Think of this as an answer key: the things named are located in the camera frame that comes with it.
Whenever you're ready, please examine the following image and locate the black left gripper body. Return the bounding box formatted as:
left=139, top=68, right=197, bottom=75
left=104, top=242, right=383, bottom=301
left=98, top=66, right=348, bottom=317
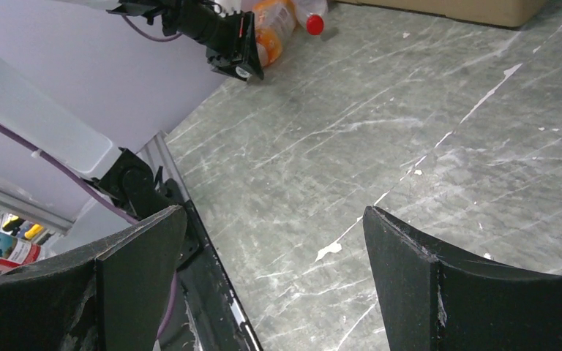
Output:
left=108, top=0, right=242, bottom=59

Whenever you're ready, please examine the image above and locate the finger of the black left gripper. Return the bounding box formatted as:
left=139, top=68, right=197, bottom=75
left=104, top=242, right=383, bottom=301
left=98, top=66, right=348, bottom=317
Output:
left=208, top=11, right=264, bottom=81

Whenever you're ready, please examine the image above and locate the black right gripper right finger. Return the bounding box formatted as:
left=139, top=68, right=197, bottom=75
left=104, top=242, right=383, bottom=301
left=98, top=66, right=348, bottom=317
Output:
left=362, top=206, right=562, bottom=350

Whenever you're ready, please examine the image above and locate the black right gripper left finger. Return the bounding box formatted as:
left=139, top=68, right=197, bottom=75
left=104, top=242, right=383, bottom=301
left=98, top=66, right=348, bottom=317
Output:
left=0, top=206, right=187, bottom=350

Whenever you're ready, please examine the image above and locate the crushed orange bottle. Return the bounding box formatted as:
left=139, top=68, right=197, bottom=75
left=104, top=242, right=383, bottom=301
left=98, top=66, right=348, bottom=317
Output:
left=252, top=0, right=296, bottom=67

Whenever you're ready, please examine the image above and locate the clear bottle red label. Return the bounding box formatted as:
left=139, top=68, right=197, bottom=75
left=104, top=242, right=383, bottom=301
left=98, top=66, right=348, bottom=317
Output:
left=292, top=0, right=329, bottom=36

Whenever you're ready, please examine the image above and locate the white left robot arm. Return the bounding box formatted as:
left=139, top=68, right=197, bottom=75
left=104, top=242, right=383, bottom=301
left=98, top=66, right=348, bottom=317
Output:
left=0, top=1, right=264, bottom=221

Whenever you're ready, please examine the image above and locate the tan plastic toolbox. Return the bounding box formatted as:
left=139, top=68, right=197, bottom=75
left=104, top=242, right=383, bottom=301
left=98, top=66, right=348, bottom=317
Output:
left=346, top=0, right=547, bottom=28

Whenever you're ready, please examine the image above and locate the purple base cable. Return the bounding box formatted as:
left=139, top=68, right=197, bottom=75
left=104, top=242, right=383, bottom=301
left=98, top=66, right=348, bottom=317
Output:
left=154, top=271, right=180, bottom=342

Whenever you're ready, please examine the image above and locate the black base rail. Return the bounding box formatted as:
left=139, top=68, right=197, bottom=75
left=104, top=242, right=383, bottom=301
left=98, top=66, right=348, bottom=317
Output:
left=160, top=179, right=263, bottom=351

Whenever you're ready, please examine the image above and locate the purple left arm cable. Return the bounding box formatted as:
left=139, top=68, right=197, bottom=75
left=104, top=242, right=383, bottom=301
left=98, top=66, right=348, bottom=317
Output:
left=0, top=106, right=141, bottom=226

